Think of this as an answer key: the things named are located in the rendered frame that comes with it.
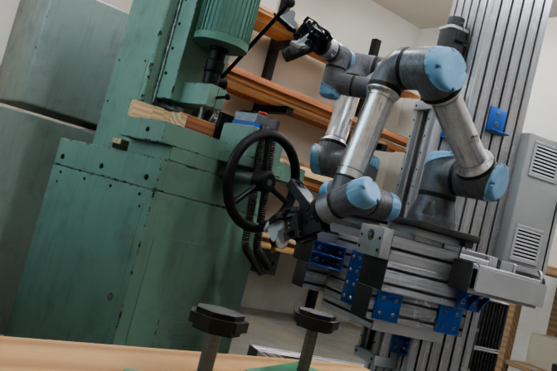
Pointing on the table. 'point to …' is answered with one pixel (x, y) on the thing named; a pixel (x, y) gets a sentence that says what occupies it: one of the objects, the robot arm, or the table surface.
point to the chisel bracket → (202, 96)
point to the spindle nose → (215, 65)
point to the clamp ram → (221, 123)
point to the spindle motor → (232, 2)
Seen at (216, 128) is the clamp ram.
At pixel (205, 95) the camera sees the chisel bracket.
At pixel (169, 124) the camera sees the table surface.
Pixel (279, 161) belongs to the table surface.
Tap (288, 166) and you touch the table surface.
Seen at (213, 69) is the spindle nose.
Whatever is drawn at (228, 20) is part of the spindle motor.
